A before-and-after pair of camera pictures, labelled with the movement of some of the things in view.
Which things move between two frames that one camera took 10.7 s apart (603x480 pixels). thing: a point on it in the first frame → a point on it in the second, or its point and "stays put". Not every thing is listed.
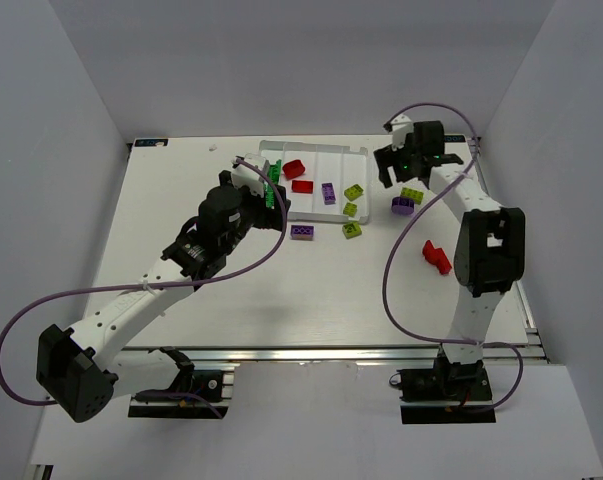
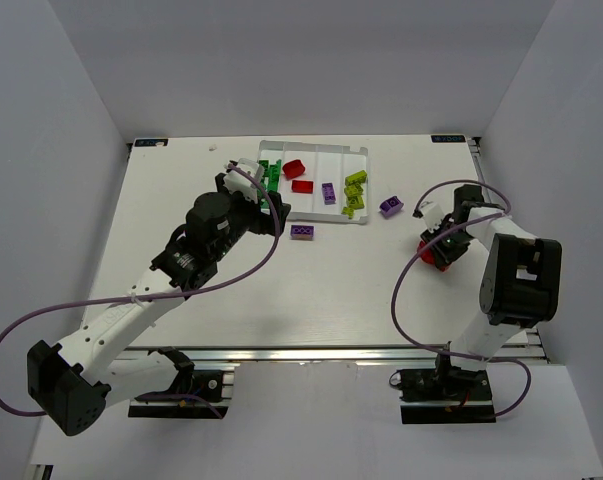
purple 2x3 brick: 302,232 stays put
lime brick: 351,230 → 348,211
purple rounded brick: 402,205 → 391,206
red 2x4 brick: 302,186 stays put
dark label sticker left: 151,142 stays put
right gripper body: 398,158 → 444,248
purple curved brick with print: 328,193 stays put
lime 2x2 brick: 353,192 stays put
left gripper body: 273,211 stays put
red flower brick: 293,169 stays put
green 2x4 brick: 274,173 stays put
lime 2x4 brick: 411,193 → 357,177
